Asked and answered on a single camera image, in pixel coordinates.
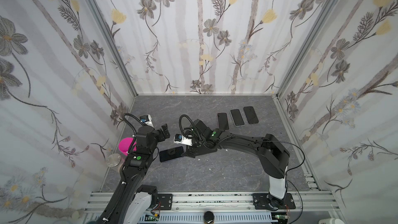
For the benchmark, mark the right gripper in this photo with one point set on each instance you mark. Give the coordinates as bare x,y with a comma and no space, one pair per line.
193,149

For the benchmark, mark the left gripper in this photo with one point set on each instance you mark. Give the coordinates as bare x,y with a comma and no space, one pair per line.
161,137

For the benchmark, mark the blue-edged phone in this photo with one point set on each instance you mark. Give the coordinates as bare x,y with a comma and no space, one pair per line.
171,154

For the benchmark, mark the pink phone case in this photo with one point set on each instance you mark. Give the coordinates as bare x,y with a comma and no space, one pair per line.
223,121

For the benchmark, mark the light blue phone case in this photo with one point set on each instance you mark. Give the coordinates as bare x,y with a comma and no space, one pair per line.
237,117

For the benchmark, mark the black phone case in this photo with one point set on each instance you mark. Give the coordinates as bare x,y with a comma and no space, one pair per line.
251,115

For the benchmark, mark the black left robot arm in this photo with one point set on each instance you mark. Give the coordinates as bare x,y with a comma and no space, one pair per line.
131,198

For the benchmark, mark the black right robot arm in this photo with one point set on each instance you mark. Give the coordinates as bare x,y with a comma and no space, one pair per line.
273,156

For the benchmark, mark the magenta plastic goblet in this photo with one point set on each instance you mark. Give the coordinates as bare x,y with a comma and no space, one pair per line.
125,144

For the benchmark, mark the black round knob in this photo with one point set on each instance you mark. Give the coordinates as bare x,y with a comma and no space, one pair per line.
208,217

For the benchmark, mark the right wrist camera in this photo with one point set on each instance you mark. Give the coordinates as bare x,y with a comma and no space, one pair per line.
180,139

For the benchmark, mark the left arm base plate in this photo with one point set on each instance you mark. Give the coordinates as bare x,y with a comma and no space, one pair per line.
161,202

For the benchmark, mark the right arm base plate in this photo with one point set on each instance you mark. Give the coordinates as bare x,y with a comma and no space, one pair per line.
271,203

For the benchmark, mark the aluminium mounting rail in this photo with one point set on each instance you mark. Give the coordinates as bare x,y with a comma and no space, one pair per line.
242,201

